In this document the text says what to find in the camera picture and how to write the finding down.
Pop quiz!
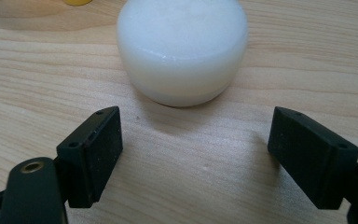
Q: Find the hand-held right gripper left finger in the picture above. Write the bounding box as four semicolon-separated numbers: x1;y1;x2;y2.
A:
56;105;124;209

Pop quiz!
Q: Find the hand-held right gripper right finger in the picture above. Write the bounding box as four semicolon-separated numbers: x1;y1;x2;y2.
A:
267;105;358;210

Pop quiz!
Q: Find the white plastic jar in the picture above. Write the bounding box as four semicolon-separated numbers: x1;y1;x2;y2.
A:
116;0;249;108

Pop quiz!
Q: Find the yellow round object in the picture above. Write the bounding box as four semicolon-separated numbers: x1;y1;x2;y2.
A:
62;0;93;7

